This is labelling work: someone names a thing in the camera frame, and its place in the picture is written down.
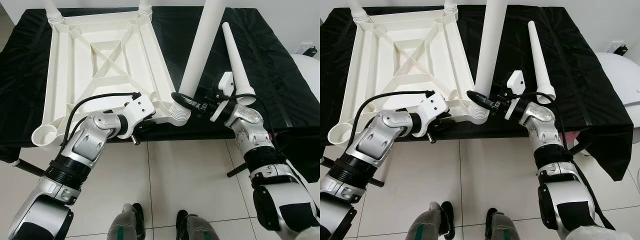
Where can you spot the grey robot right leg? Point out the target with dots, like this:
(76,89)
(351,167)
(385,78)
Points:
(199,229)
(504,227)

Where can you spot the white plastic table top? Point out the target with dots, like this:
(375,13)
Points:
(360,75)
(65,75)

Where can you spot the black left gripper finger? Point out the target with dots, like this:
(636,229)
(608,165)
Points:
(444,123)
(148,126)

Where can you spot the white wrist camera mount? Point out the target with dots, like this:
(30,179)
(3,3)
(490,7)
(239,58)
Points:
(140,107)
(434,105)
(516,82)
(226,85)

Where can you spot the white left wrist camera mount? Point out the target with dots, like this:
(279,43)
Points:
(140,107)
(434,105)

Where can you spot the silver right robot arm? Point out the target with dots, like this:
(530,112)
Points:
(547,130)
(255,135)

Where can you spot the white round appliance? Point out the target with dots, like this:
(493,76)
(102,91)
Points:
(622,77)
(307,75)

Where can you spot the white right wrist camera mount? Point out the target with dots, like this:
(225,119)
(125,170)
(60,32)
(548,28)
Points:
(516,82)
(226,85)

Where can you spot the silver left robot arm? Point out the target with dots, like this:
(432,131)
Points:
(85,145)
(380,140)

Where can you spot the black tablecloth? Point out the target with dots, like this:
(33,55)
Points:
(285,75)
(590,75)

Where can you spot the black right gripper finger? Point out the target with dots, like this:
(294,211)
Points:
(480,99)
(186,101)

